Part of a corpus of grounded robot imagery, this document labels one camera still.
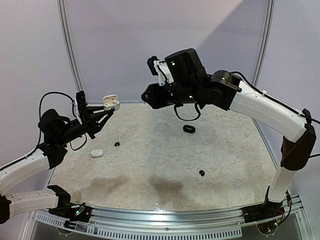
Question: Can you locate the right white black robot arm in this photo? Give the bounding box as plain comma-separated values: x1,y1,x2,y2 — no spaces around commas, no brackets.
141,48,317,218

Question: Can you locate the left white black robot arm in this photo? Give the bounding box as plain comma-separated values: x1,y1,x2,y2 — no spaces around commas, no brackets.
0,104,120,224

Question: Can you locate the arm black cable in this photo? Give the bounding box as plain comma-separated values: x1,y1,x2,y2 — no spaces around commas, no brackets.
36,91,76,151
229,71,320,158

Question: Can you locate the right aluminium corner post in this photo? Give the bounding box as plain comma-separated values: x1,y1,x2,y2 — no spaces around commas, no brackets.
246,0,275,87

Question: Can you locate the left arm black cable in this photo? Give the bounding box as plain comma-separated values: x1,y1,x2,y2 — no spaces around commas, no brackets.
36,91,76,151

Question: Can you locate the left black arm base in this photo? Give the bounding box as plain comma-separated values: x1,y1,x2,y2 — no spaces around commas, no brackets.
48,202,93,223

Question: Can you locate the aluminium corner post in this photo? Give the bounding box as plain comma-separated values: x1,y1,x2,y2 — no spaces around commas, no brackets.
56,0,84,92
246,0,275,87

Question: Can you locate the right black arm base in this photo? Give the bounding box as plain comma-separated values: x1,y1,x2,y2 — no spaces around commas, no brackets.
242,201,285,223

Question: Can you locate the small white charging case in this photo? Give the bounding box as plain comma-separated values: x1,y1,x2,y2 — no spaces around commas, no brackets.
102,94,120,112

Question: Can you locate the white oval charging case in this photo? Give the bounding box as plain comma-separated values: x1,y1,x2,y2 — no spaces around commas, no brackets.
90,149,104,158

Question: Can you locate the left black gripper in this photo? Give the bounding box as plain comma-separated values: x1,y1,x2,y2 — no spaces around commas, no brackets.
55,105,113,146

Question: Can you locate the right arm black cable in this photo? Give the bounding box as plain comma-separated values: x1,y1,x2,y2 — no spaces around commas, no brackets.
229,71,320,158

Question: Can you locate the aluminium front rail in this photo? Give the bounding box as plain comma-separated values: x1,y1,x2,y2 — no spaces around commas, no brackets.
28,193,303,238

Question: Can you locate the black oval charging case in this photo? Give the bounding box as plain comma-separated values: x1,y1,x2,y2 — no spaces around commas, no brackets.
182,124,196,134

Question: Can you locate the left aluminium corner post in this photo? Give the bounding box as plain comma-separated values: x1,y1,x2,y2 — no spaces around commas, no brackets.
56,0,84,92

